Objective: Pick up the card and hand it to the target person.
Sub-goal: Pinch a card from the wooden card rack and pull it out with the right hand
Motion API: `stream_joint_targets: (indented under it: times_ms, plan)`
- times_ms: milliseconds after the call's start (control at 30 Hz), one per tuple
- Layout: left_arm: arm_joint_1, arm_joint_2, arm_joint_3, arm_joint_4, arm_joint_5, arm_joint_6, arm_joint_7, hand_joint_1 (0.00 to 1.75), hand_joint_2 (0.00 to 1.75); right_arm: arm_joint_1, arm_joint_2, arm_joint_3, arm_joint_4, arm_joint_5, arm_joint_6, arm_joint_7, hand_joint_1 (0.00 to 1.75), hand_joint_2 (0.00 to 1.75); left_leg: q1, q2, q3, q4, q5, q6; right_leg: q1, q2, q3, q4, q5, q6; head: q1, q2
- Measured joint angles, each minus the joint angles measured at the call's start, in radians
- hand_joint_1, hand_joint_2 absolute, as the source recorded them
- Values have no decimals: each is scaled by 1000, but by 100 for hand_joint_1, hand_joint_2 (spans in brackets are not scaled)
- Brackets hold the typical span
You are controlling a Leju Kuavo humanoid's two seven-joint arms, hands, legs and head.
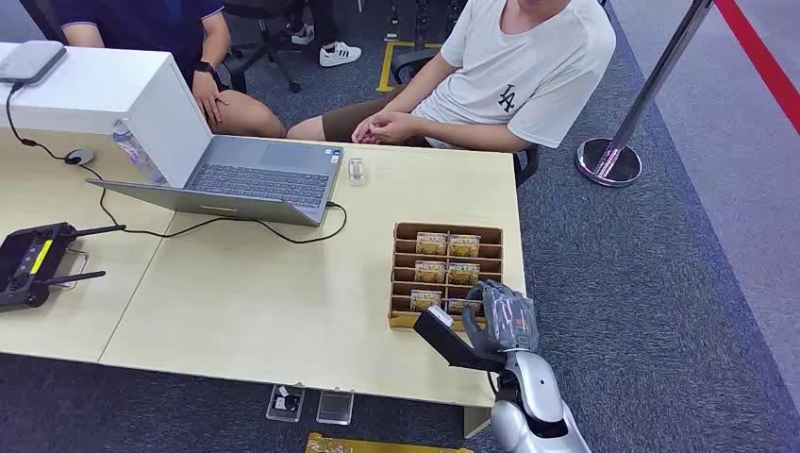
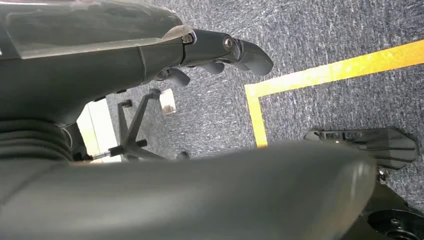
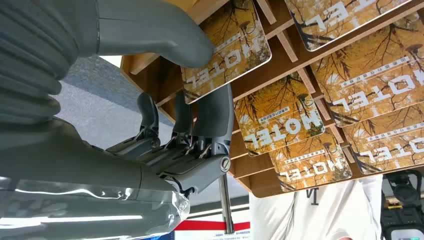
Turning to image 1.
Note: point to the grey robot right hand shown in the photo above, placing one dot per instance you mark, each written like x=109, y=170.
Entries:
x=509, y=319

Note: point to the person's left hand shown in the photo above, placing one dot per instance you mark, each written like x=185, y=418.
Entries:
x=208, y=97
x=395, y=127

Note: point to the person's right hand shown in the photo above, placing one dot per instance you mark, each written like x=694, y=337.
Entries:
x=364, y=130

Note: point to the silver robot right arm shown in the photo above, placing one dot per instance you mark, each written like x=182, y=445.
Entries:
x=537, y=400

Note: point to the gold motel card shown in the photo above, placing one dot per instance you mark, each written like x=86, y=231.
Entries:
x=425, y=299
x=462, y=306
x=463, y=274
x=464, y=245
x=430, y=271
x=431, y=243

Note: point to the person in dark shirt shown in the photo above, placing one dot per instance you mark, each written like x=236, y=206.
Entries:
x=156, y=31

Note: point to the wooden card holder box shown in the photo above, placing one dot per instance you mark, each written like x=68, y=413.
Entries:
x=406, y=281

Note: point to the person in white shirt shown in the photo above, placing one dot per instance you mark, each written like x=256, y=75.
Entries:
x=531, y=69

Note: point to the black wristwatch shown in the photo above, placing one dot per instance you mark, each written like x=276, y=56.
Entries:
x=204, y=67

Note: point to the small clear plastic stand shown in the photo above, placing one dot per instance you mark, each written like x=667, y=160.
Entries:
x=356, y=171

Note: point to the white sneaker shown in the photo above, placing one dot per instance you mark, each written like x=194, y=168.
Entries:
x=303, y=34
x=339, y=54

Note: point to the black office chair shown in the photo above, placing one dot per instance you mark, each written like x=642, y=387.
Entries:
x=269, y=37

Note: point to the clear water bottle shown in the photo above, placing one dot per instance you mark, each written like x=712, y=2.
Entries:
x=139, y=156

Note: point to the grey laptop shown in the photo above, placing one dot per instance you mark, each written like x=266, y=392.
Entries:
x=262, y=178

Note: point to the white box cabinet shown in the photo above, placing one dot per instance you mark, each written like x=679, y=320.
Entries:
x=100, y=94

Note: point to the flat grey device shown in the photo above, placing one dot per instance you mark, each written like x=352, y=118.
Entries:
x=28, y=60

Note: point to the gold patterned sheet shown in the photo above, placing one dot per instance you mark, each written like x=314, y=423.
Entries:
x=375, y=445

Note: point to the clear phone case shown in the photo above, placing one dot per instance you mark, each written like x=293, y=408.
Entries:
x=76, y=269

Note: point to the black remote controller with antennas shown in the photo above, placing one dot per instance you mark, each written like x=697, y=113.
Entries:
x=28, y=262

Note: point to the red barrier belt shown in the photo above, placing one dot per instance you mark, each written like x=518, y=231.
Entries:
x=759, y=59

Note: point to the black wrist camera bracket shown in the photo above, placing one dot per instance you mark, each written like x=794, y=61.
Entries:
x=447, y=341

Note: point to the chrome stanchion post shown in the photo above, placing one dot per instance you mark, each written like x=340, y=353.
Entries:
x=650, y=87

